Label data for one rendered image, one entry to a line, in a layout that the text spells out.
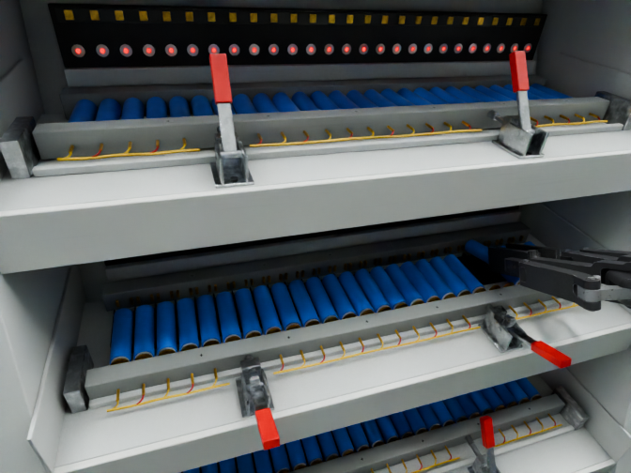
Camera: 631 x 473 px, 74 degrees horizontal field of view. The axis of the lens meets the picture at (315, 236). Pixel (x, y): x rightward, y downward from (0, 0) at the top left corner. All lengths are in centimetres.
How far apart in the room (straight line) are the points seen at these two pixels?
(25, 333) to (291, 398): 22
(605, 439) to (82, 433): 61
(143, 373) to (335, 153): 25
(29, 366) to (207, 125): 22
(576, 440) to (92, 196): 64
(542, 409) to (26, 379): 59
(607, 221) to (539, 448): 30
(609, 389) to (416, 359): 31
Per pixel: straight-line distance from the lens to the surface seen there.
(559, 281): 43
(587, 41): 64
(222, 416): 40
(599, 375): 68
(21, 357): 37
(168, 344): 43
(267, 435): 33
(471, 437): 64
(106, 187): 33
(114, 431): 41
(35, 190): 34
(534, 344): 46
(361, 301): 46
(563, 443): 70
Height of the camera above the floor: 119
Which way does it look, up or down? 17 degrees down
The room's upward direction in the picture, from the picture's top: 3 degrees counter-clockwise
